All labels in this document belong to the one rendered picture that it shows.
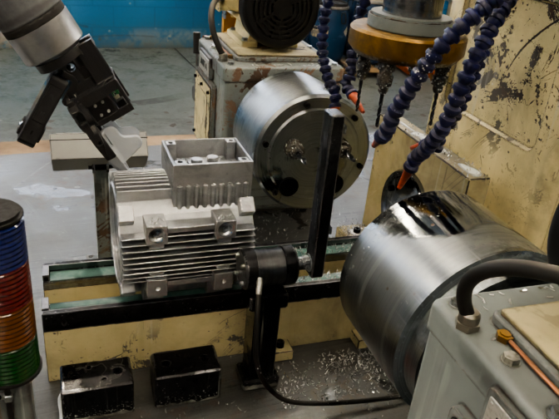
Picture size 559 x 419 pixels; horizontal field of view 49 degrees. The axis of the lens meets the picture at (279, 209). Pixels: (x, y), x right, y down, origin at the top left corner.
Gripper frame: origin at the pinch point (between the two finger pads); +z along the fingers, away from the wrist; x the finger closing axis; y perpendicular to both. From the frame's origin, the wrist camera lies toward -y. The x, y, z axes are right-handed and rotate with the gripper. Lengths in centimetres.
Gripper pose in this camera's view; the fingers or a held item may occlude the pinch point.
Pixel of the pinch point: (121, 170)
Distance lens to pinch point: 100.4
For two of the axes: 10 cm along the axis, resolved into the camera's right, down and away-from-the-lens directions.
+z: 4.0, 7.3, 5.5
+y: 8.6, -5.1, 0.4
